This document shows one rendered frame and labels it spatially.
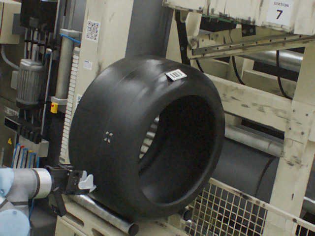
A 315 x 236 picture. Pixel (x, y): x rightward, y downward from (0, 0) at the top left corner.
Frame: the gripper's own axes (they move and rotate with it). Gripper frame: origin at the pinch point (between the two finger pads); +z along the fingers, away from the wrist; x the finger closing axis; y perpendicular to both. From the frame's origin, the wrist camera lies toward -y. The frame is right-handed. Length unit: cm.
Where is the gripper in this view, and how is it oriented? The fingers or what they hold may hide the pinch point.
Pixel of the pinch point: (91, 188)
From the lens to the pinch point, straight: 190.8
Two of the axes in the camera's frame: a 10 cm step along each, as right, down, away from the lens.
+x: -7.0, -2.8, 6.6
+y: 2.5, -9.6, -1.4
